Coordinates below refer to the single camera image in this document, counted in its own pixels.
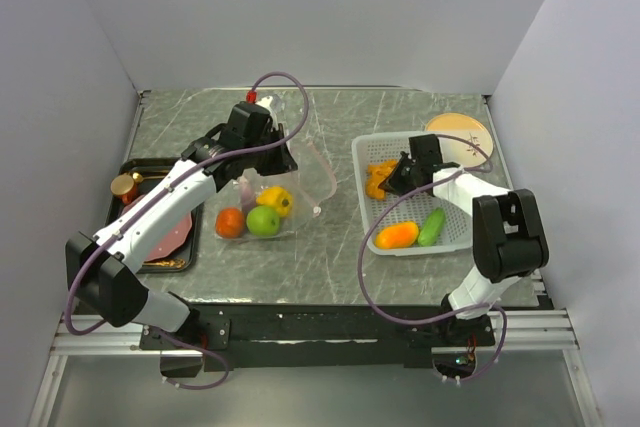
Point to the pink plate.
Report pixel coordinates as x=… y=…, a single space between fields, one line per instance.
x=172 y=241

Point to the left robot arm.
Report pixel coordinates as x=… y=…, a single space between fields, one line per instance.
x=101 y=268

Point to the beige round plate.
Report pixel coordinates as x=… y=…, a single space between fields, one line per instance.
x=464 y=135

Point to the white plastic basket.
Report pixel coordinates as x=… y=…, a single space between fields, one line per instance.
x=377 y=148

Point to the purple eggplant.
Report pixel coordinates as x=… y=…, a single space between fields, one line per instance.
x=247 y=195

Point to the gold cup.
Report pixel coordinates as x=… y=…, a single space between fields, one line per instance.
x=124 y=188

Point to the aluminium rail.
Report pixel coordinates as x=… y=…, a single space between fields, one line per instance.
x=104 y=341

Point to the gold fork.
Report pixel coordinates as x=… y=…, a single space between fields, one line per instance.
x=166 y=263

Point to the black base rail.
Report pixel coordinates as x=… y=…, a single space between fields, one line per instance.
x=295 y=335

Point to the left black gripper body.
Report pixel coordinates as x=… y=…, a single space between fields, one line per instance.
x=268 y=161

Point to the green apple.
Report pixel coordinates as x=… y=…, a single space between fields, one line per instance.
x=263 y=221

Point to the yellow bell pepper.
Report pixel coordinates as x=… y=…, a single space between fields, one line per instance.
x=277 y=198

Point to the gold spoon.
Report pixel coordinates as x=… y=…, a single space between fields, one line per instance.
x=138 y=177

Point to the green cucumber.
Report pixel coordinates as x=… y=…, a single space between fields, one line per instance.
x=432 y=228

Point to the orange pumpkin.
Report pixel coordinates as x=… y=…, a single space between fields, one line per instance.
x=230 y=223

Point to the clear zip top bag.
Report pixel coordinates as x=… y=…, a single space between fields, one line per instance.
x=313 y=183

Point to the orange mango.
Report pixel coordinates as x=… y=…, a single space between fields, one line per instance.
x=397 y=236

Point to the black tray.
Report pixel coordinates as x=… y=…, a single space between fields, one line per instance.
x=157 y=165

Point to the orange fried food piece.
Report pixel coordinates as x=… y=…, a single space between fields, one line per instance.
x=377 y=173

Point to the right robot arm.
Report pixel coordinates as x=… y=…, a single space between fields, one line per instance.
x=508 y=238

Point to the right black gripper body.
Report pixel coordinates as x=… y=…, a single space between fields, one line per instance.
x=410 y=181

